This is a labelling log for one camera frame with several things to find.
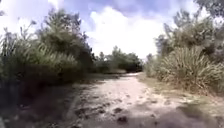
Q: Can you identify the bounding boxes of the pale sandy dirt path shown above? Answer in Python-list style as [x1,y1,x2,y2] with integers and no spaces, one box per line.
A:
[0,71,224,128]

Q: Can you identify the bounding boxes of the distant row of trees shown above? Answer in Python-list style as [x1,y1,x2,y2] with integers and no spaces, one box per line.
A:
[92,45,145,74]

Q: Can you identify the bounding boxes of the tall pale grass bushes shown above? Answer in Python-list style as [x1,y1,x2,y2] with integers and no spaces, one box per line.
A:
[143,0,224,98]

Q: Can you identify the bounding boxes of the dry grass verge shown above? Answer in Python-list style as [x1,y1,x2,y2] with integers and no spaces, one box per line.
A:
[137,72,224,118]

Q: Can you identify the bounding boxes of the dense green bushes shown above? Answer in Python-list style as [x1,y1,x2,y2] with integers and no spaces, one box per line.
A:
[0,9,98,111]

